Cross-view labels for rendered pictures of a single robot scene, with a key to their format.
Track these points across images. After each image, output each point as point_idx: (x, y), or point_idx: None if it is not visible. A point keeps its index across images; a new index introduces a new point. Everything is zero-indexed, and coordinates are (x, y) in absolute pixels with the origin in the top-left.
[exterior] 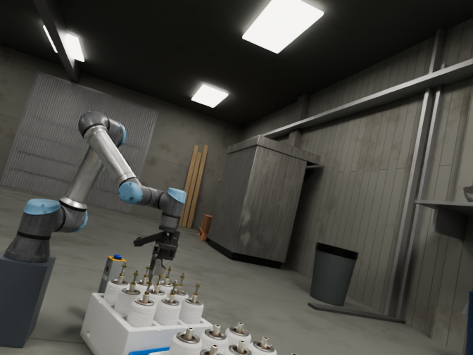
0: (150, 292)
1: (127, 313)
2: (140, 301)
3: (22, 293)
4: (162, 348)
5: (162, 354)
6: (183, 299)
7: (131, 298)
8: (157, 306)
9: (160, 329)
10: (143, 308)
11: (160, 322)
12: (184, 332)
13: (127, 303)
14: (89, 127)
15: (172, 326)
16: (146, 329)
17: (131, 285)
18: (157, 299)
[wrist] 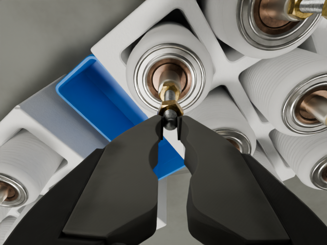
0: (295, 89)
1: (210, 16)
2: (174, 64)
3: None
4: (145, 113)
5: (30, 130)
6: (297, 175)
7: (222, 19)
8: (214, 112)
9: (149, 117)
10: (127, 84)
11: (184, 113)
12: (18, 185)
13: (216, 10)
14: None
15: (176, 140)
16: (122, 87)
17: (285, 1)
18: (265, 109)
